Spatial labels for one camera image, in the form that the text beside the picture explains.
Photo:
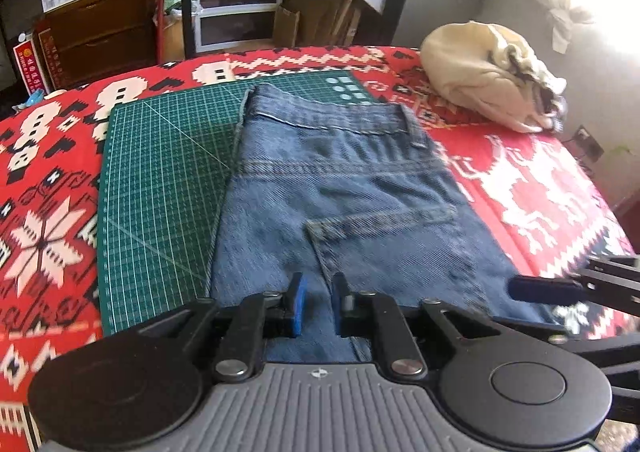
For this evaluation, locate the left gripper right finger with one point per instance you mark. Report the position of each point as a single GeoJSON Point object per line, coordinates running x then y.
{"type": "Point", "coordinates": [378, 318]}

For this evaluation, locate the dark wooden drawer cabinet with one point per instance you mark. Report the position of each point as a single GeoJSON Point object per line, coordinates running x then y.
{"type": "Point", "coordinates": [89, 40]}

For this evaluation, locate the wall power outlet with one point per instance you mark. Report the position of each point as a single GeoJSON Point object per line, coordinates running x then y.
{"type": "Point", "coordinates": [588, 144]}

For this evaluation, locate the red patterned tablecloth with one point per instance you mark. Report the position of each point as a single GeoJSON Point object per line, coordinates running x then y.
{"type": "Point", "coordinates": [544, 211]}

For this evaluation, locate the cardboard boxes stack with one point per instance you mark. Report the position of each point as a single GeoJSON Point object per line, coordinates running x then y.
{"type": "Point", "coordinates": [299, 23]}

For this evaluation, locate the green cutting mat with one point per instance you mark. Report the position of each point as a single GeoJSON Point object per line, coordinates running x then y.
{"type": "Point", "coordinates": [165, 169]}

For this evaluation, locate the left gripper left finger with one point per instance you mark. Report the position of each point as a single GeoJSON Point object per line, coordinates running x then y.
{"type": "Point", "coordinates": [245, 329]}

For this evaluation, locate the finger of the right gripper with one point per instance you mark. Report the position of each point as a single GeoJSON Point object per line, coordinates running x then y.
{"type": "Point", "coordinates": [597, 288]}
{"type": "Point", "coordinates": [625, 267]}

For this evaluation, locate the blue ceramic pet bowl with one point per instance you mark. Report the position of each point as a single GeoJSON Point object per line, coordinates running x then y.
{"type": "Point", "coordinates": [34, 98]}

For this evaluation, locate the blue denim shorts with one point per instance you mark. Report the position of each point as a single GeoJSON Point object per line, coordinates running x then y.
{"type": "Point", "coordinates": [320, 189]}

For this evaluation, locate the red sign board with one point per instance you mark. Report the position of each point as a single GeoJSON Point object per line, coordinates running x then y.
{"type": "Point", "coordinates": [28, 64]}

